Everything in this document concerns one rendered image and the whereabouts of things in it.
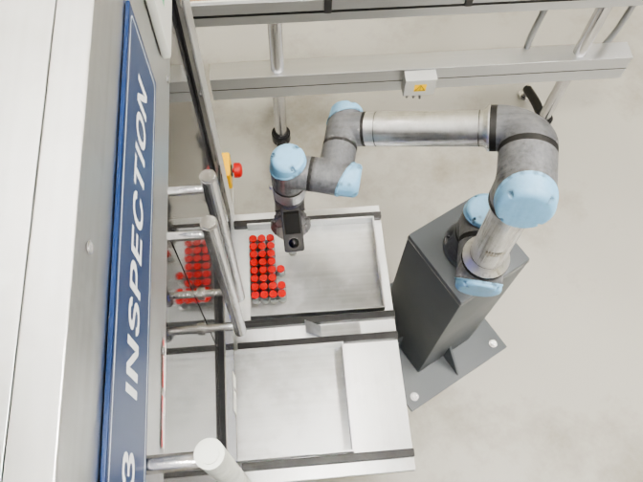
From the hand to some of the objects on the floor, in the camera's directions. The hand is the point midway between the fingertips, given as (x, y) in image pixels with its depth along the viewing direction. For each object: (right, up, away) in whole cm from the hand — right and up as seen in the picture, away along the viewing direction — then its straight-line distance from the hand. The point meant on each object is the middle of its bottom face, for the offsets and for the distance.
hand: (291, 238), depth 167 cm
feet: (+105, +48, +133) cm, 176 cm away
